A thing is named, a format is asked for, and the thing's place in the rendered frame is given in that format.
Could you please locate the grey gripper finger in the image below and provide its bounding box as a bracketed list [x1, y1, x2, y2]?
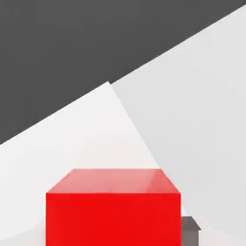
[181, 216, 221, 246]

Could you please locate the small red cube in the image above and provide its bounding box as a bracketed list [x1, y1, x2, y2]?
[45, 168, 182, 246]

